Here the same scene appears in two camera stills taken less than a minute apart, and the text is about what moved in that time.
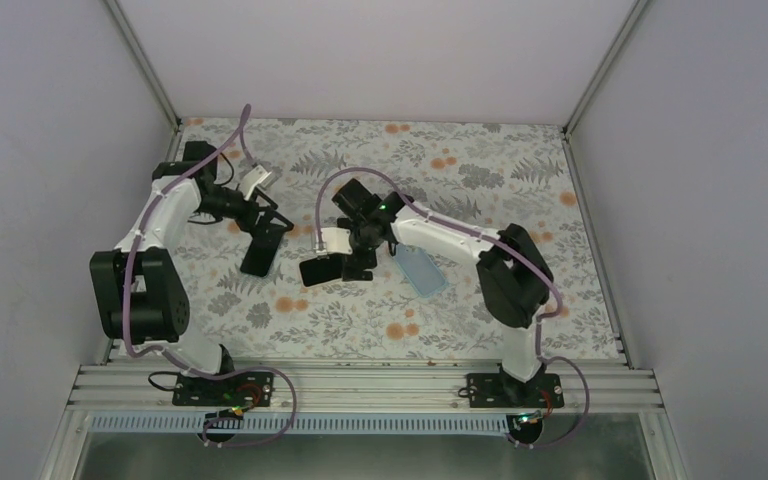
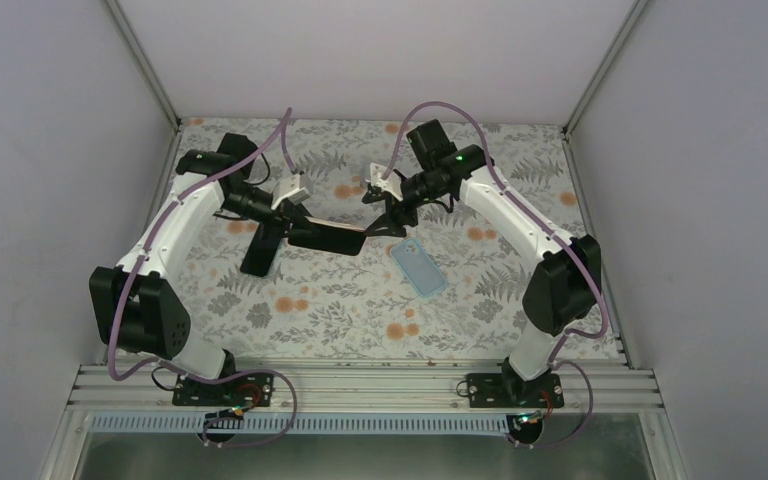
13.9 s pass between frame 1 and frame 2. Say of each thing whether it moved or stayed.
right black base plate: stayed
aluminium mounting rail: stayed
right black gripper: moved
